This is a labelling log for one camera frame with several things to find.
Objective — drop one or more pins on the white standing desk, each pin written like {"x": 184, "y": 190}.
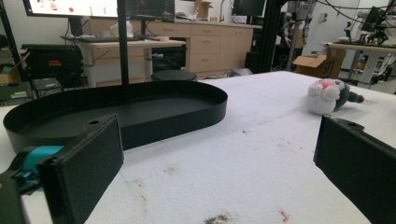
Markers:
{"x": 106, "y": 49}

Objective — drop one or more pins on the black equipment case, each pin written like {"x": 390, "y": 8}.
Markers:
{"x": 53, "y": 65}

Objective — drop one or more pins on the black keyboard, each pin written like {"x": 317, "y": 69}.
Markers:
{"x": 99, "y": 39}

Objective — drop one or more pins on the wooden work table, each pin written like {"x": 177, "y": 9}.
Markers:
{"x": 358, "y": 47}

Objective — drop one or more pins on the black round stool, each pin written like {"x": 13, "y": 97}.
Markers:
{"x": 173, "y": 75}

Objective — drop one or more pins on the white and grey plush toy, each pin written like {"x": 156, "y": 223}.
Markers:
{"x": 325, "y": 95}

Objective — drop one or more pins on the black oval tray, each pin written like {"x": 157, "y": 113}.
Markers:
{"x": 149, "y": 112}

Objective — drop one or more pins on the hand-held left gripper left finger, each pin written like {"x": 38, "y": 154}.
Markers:
{"x": 84, "y": 168}

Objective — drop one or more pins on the black wall monitor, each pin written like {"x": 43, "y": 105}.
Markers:
{"x": 248, "y": 6}

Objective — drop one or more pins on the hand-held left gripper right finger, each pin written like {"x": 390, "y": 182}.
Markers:
{"x": 358, "y": 161}

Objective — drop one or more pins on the black metal frame column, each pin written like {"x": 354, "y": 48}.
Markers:
{"x": 269, "y": 37}

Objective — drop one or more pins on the light wooden drawer cabinet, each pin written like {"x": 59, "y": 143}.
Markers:
{"x": 214, "y": 46}

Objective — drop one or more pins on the black metal post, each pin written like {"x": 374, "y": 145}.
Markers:
{"x": 123, "y": 46}

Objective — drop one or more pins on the small cardboard box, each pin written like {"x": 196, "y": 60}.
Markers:
{"x": 202, "y": 9}

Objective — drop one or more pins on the lit computer monitor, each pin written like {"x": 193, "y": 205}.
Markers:
{"x": 71, "y": 6}

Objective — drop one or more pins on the dark computer monitor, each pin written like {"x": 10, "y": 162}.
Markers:
{"x": 151, "y": 9}

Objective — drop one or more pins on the open cardboard box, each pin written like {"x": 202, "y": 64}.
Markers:
{"x": 320, "y": 65}

